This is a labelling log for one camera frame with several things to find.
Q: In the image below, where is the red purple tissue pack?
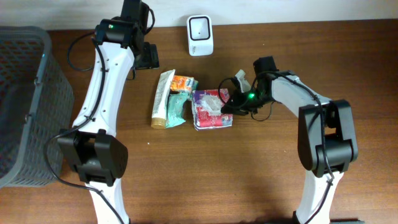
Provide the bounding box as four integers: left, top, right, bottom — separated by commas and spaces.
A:
192, 88, 233, 131

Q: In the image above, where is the orange tissue pack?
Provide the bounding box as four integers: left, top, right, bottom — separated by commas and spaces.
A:
170, 75, 195, 93

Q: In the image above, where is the white tube gold cap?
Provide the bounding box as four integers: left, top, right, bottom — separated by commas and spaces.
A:
151, 70, 175, 129

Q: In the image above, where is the teal wet wipes pack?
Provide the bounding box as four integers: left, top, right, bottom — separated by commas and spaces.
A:
165, 93, 188, 128

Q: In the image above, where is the green white tissue pack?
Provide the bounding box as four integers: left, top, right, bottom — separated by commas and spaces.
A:
187, 80, 198, 101

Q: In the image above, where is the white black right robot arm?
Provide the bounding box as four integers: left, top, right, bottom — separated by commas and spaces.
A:
221, 56, 358, 223

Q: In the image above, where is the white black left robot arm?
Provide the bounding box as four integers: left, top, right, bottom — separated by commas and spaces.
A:
57, 0, 159, 223

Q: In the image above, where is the white barcode scanner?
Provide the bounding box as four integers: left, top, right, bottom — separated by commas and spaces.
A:
187, 15, 214, 57

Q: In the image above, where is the grey plastic mesh basket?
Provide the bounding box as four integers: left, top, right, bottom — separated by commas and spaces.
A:
1, 26, 75, 187

